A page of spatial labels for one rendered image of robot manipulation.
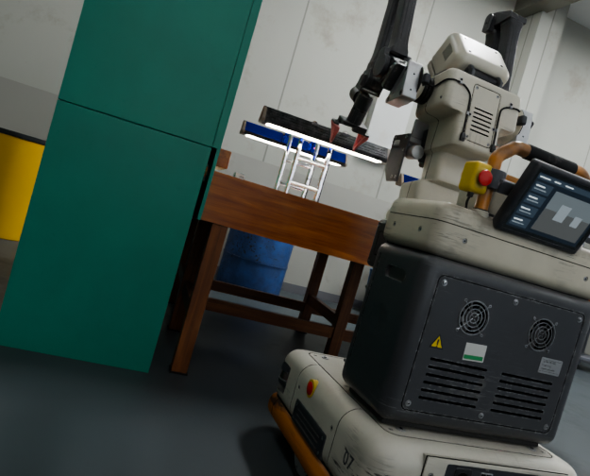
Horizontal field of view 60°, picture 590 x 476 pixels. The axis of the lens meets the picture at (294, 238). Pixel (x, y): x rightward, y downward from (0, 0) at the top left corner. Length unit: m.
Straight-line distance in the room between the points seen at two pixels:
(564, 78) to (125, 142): 5.40
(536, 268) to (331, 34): 3.99
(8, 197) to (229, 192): 2.27
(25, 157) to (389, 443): 3.21
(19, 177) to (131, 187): 2.11
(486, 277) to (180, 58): 1.23
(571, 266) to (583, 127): 5.32
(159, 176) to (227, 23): 0.58
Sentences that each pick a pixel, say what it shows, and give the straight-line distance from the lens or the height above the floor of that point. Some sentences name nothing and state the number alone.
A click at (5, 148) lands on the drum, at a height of 0.59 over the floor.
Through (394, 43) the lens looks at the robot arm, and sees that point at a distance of 1.80.
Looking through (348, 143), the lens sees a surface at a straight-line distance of 2.34.
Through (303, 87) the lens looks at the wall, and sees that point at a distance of 4.88.
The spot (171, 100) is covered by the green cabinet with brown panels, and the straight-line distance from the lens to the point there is 1.87.
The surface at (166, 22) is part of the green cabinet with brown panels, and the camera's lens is 1.93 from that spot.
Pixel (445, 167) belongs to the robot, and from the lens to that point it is 1.64.
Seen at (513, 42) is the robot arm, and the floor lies 1.50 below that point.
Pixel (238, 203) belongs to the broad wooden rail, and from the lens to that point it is 1.91.
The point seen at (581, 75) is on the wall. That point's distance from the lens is 6.71.
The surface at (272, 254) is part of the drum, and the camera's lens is 3.97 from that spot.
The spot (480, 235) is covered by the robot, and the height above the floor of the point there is 0.76.
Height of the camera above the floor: 0.68
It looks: 2 degrees down
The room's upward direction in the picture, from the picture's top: 16 degrees clockwise
